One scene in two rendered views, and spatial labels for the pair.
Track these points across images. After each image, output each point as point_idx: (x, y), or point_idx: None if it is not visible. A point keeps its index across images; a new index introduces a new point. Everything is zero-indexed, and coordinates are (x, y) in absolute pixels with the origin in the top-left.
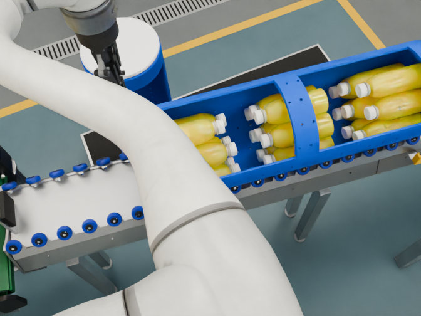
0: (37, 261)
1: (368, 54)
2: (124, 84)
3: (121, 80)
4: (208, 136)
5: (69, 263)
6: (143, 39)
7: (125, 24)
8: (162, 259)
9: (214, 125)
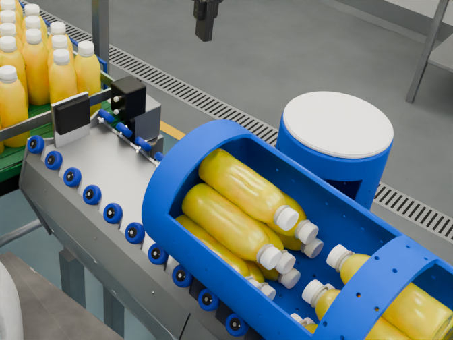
0: (35, 187)
1: None
2: (210, 13)
3: (209, 1)
4: (260, 207)
5: (63, 252)
6: (367, 136)
7: (373, 115)
8: None
9: (281, 207)
